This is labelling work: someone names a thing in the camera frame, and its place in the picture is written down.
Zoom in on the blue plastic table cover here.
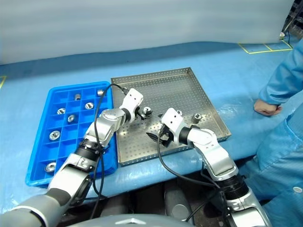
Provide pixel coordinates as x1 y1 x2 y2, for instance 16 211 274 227
0 40 303 215

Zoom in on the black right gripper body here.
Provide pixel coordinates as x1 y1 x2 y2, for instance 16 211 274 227
157 126 177 149

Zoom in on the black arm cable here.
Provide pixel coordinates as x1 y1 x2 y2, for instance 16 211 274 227
156 125 232 223
90 84 130 219

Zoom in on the blue compartmented plastic tray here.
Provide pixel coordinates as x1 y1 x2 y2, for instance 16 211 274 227
25 81 119 188

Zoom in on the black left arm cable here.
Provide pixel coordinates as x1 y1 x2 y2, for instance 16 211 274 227
90 84 130 219

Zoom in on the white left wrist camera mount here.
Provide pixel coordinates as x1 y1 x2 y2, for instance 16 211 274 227
121 88 144 112

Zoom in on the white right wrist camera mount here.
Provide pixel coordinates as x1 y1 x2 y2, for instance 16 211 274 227
160 107 188 144

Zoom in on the grey robot torso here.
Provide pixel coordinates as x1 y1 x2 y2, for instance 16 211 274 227
68 213 190 227

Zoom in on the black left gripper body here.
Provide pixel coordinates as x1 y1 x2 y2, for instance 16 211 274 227
132 105 144 121

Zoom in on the dark rounded grey cylinder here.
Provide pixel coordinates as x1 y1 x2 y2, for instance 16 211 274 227
164 186 196 226

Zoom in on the person in blue cleanroom suit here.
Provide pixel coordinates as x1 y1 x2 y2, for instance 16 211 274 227
236 37 303 227

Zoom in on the person's bare right hand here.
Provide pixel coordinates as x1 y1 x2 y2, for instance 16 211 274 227
253 99 283 116

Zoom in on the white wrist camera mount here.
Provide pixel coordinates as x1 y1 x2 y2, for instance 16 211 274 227
160 107 188 144
121 88 144 112

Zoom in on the perforated steel tray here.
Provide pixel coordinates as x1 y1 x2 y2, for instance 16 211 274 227
110 67 232 167

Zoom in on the dark equipment rack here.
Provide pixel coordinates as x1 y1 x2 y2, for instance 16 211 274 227
281 0 303 39

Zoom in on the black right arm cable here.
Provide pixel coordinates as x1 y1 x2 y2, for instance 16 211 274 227
156 125 232 223

